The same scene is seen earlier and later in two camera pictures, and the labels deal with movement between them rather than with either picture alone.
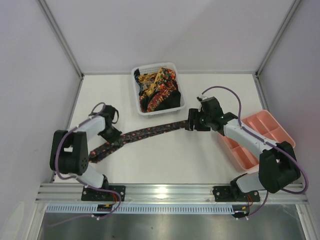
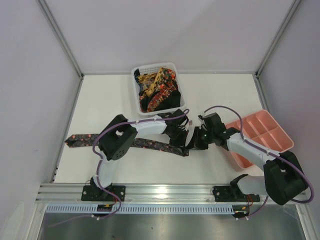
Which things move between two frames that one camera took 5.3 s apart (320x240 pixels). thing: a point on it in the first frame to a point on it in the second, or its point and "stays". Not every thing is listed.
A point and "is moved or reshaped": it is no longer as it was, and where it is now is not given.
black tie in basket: [172, 101] stays
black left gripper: [110, 133] to [179, 136]
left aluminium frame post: [61, 36] stays
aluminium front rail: [72, 192] stays
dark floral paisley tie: [103, 150] is moved or reshaped
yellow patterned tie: [153, 78] stays
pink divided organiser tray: [264, 125] stays
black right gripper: [193, 120] to [198, 138]
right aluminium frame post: [258, 70] stays
